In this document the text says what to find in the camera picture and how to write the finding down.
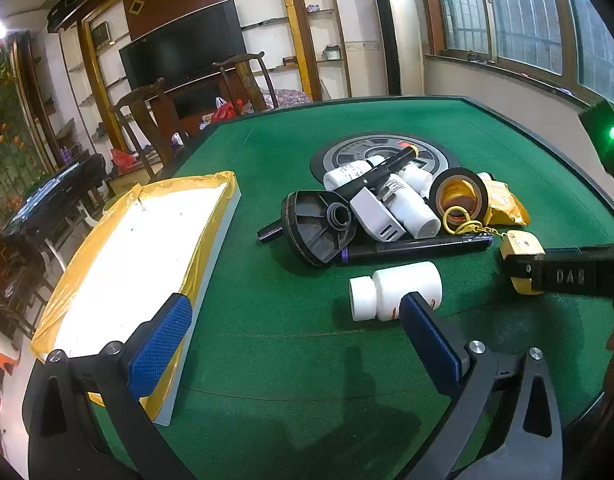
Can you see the black marker yellow cap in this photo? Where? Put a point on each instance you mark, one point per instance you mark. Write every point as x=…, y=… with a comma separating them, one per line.
x=382, y=172

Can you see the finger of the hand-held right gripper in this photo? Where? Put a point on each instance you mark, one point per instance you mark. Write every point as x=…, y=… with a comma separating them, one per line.
x=567, y=272

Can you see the black round plastic part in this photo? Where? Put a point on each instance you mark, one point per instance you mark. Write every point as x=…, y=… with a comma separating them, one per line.
x=307, y=225

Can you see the yellow tape measure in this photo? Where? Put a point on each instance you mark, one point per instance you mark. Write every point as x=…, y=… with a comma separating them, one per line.
x=524, y=247

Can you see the black purple banded marker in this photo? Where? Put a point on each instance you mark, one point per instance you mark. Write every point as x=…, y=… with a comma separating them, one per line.
x=412, y=249

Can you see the orange flower wall picture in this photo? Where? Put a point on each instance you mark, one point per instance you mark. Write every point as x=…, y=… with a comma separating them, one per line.
x=7, y=150

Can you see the dark wooden chair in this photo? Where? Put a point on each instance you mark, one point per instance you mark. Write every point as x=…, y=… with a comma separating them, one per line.
x=137, y=97
x=247, y=80

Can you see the small grey box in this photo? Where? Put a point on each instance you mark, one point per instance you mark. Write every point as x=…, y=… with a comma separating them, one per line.
x=332, y=53

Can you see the round grey table console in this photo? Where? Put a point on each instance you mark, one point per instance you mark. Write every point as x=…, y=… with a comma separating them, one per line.
x=357, y=147

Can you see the floral patterned cloth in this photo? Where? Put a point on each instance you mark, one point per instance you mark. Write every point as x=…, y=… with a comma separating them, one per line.
x=287, y=97

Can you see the tall standing air conditioner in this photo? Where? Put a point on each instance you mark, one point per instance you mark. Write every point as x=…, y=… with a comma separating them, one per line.
x=397, y=30

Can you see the black marker pen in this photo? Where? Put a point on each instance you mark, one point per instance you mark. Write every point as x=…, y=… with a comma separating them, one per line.
x=268, y=233

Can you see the black tape roll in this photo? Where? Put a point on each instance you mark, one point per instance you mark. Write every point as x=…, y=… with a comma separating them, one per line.
x=459, y=175

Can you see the white power adapter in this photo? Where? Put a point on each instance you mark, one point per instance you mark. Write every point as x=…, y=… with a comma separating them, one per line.
x=374, y=212

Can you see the small gold framed plaque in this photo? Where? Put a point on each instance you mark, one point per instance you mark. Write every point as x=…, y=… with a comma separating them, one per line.
x=102, y=35

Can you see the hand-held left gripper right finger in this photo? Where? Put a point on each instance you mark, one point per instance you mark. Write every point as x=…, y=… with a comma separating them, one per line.
x=429, y=342

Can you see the small dark box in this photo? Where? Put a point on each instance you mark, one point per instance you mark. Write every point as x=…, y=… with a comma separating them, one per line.
x=289, y=60

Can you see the yellow snack packet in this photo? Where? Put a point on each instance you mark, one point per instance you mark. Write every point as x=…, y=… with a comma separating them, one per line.
x=507, y=205

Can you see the gold framed wall shelf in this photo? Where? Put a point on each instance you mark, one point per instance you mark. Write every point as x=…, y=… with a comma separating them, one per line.
x=87, y=85
x=312, y=30

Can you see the black flat television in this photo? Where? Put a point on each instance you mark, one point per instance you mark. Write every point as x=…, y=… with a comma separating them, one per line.
x=187, y=45

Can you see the purple bottle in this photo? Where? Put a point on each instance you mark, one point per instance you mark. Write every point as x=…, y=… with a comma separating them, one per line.
x=64, y=152

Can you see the white plastic bottle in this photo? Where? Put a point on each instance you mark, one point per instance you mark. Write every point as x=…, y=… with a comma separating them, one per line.
x=417, y=177
x=342, y=176

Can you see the white bottle green cross label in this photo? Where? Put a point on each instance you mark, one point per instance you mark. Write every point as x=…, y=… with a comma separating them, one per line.
x=412, y=210

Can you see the barred window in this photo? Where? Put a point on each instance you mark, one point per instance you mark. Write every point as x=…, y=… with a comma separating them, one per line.
x=517, y=10

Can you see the red plastic bag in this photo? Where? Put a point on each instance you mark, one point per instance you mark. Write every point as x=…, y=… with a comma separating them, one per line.
x=224, y=110
x=122, y=158

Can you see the brown television cabinet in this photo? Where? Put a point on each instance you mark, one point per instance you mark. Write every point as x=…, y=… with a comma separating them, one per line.
x=192, y=105

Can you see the white pill bottle red label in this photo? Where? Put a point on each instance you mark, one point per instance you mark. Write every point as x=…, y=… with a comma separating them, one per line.
x=387, y=287

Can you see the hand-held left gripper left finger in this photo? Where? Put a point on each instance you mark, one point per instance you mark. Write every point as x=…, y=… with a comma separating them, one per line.
x=162, y=345

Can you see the black piano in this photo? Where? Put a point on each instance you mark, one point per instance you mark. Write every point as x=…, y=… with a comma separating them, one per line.
x=62, y=190

